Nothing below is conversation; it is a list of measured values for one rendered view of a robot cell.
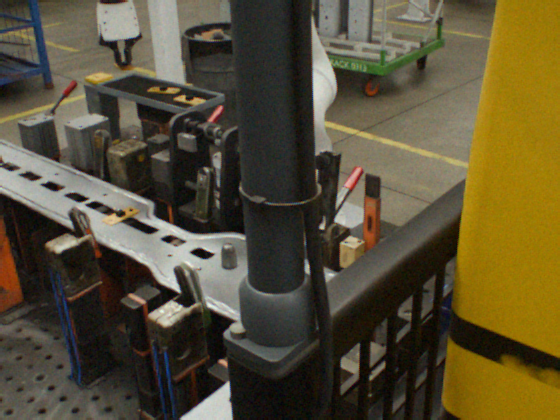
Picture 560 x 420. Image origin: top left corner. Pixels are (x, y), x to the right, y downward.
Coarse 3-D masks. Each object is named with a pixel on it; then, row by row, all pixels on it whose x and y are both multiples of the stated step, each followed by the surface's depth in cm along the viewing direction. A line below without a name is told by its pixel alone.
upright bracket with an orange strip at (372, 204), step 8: (368, 176) 123; (376, 176) 123; (368, 184) 124; (376, 184) 123; (368, 192) 125; (376, 192) 123; (368, 200) 125; (376, 200) 124; (368, 208) 126; (376, 208) 125; (368, 216) 127; (376, 216) 126; (368, 224) 128; (376, 224) 126; (368, 232) 128; (376, 232) 127; (368, 240) 129; (376, 240) 128; (368, 248) 130
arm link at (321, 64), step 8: (312, 16) 165; (312, 24) 165; (312, 32) 165; (312, 40) 166; (312, 48) 168; (320, 48) 170; (320, 56) 171; (320, 64) 173; (328, 64) 174; (320, 72) 173; (328, 72) 174; (328, 80) 173; (336, 88) 178
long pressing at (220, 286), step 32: (32, 160) 187; (0, 192) 171; (32, 192) 169; (64, 192) 168; (96, 192) 167; (128, 192) 166; (64, 224) 155; (96, 224) 153; (160, 224) 151; (128, 256) 141; (160, 256) 139; (192, 256) 139; (224, 288) 128; (384, 320) 120
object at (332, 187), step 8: (320, 152) 129; (328, 152) 129; (336, 152) 129; (320, 160) 126; (328, 160) 128; (336, 160) 128; (320, 168) 127; (328, 168) 130; (336, 168) 129; (320, 176) 131; (328, 176) 130; (336, 176) 130; (320, 184) 131; (328, 184) 130; (336, 184) 130; (328, 192) 131; (336, 192) 131; (328, 200) 131; (336, 200) 132; (320, 208) 134; (328, 208) 131; (320, 216) 134; (328, 216) 132; (328, 224) 132; (320, 232) 136
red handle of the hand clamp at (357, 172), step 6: (354, 168) 138; (360, 168) 138; (354, 174) 137; (360, 174) 138; (348, 180) 137; (354, 180) 137; (342, 186) 137; (348, 186) 136; (354, 186) 137; (342, 192) 137; (348, 192) 137; (342, 198) 136; (336, 204) 136; (342, 204) 136; (336, 210) 135; (324, 222) 134; (324, 228) 134
